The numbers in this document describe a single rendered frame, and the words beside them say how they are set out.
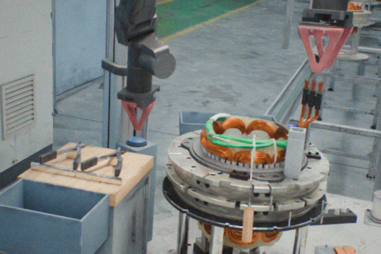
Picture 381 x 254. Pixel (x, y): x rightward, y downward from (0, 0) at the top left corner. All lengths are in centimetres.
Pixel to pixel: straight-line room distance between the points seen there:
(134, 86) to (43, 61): 249
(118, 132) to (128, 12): 43
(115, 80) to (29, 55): 214
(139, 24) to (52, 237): 49
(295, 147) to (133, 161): 33
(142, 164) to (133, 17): 29
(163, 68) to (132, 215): 31
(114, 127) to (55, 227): 61
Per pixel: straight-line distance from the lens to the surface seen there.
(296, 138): 103
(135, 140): 132
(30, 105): 365
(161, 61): 118
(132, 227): 116
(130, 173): 109
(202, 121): 150
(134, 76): 125
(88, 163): 106
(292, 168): 105
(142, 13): 117
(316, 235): 156
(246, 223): 100
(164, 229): 149
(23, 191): 108
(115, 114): 149
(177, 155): 110
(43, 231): 96
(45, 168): 109
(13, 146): 359
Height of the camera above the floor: 150
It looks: 18 degrees down
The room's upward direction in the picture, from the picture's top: 4 degrees clockwise
